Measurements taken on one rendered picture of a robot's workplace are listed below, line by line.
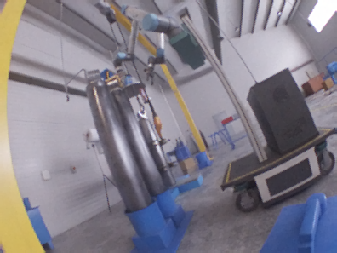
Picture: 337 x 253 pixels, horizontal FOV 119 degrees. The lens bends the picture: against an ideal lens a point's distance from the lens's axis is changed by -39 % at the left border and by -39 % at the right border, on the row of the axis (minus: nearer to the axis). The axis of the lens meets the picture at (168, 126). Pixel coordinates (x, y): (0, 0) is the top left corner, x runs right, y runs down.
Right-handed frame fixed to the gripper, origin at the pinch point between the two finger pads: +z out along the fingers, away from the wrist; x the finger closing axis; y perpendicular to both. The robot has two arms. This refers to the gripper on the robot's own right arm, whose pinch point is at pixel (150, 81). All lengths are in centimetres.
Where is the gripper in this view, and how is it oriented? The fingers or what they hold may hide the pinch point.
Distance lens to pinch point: 190.5
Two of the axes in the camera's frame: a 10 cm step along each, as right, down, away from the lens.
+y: 9.5, -0.3, -3.1
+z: -0.2, 9.9, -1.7
